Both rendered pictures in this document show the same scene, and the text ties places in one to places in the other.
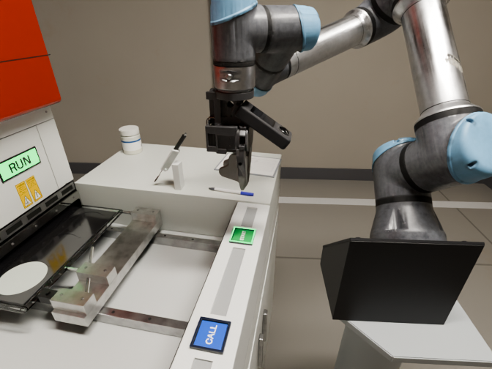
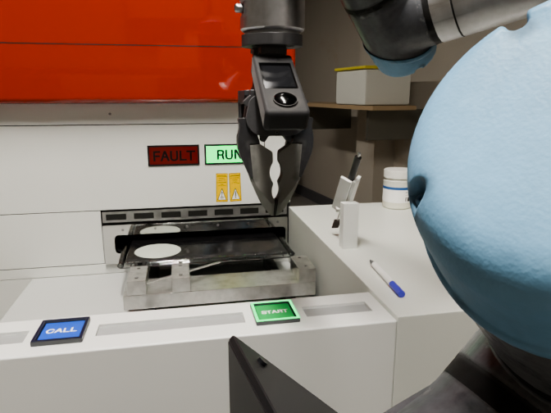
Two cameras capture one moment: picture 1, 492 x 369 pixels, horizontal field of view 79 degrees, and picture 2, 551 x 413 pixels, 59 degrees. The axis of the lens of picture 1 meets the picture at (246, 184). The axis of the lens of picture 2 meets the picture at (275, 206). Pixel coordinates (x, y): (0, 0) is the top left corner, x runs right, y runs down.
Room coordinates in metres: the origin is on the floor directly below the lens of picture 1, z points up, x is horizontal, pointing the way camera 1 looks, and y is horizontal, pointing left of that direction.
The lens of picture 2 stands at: (0.34, -0.53, 1.24)
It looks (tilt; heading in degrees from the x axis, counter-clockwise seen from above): 13 degrees down; 67
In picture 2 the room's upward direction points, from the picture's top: straight up
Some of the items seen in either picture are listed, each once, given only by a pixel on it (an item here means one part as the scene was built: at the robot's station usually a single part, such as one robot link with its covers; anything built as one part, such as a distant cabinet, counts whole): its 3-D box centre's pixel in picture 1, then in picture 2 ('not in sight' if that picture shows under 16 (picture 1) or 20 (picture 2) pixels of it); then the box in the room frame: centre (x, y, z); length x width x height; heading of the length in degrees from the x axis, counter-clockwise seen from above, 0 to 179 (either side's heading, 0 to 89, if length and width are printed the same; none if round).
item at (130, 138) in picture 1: (131, 140); (397, 188); (1.07, 0.44, 1.01); 0.07 x 0.07 x 0.10
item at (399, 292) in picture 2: (230, 191); (384, 275); (0.76, 0.05, 0.97); 0.14 x 0.01 x 0.01; 74
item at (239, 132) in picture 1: (231, 121); (270, 88); (0.57, 0.03, 1.25); 0.09 x 0.08 x 0.12; 79
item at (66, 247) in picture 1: (22, 241); (204, 235); (0.62, 0.60, 0.90); 0.34 x 0.34 x 0.01; 79
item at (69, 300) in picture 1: (73, 300); (138, 279); (0.43, 0.37, 0.89); 0.08 x 0.03 x 0.03; 79
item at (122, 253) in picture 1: (118, 259); (220, 288); (0.58, 0.34, 0.87); 0.36 x 0.08 x 0.03; 169
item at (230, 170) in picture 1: (233, 173); (259, 176); (0.55, 0.03, 1.14); 0.06 x 0.03 x 0.09; 79
